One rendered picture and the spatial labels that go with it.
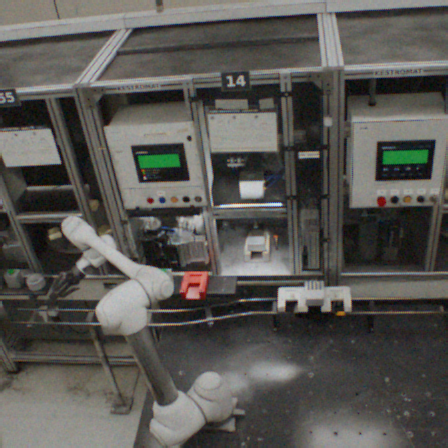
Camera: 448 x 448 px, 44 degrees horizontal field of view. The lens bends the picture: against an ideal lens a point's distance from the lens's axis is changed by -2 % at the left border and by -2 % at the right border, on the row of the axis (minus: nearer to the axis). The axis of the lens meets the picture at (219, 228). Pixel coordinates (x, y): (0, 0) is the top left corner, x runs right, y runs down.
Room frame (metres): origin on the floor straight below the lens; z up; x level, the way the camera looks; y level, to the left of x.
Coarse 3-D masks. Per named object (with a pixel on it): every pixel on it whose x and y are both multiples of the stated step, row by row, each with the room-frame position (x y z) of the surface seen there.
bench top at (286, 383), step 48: (192, 336) 2.09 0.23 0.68; (240, 336) 2.04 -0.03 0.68; (288, 336) 1.99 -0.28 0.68; (336, 336) 1.94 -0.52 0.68; (384, 336) 1.89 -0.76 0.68; (432, 336) 1.84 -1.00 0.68; (192, 384) 1.77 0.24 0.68; (240, 384) 1.73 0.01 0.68; (288, 384) 1.69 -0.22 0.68; (336, 384) 1.64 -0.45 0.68; (384, 384) 1.60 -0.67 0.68; (432, 384) 1.56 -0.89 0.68; (144, 432) 1.53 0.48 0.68; (240, 432) 1.46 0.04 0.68; (288, 432) 1.43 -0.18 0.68; (336, 432) 1.39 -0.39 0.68; (384, 432) 1.35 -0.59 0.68; (432, 432) 1.31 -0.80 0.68
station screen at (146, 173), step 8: (136, 152) 2.31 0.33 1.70; (144, 152) 2.30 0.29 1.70; (152, 152) 2.30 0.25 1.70; (160, 152) 2.29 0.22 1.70; (168, 152) 2.28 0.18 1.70; (176, 152) 2.27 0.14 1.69; (144, 168) 2.31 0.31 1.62; (152, 168) 2.30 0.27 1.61; (160, 168) 2.29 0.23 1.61; (168, 168) 2.28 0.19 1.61; (176, 168) 2.28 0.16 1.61; (144, 176) 2.31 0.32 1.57; (152, 176) 2.30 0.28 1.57; (160, 176) 2.29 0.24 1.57; (168, 176) 2.29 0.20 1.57; (176, 176) 2.28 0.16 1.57
